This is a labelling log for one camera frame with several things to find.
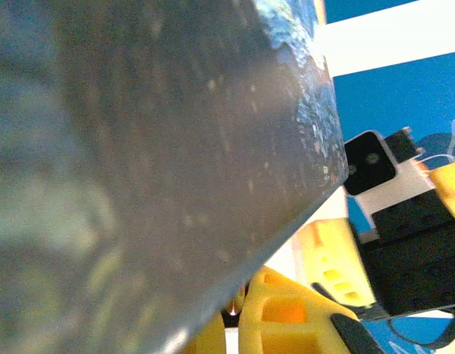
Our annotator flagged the black cable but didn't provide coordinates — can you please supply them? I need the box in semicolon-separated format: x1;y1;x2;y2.
388;316;455;348

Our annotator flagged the black cable plug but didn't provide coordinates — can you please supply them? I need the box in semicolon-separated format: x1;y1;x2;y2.
384;126;424;164

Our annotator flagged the silver black wrist camera box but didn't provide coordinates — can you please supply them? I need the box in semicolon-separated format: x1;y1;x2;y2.
343;130;398;197

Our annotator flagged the beige frame crossbar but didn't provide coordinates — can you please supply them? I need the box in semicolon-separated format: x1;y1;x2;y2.
314;0;455;79

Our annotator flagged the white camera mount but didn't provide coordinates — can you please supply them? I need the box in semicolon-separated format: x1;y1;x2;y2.
354;161;439;245

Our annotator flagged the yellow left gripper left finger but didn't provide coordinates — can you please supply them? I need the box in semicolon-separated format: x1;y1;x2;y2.
181;312;228;354

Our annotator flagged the dark grey tray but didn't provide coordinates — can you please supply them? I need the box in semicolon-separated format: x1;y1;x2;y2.
0;0;350;354

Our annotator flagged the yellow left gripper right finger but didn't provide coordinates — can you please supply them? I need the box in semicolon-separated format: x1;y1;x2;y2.
237;265;383;354

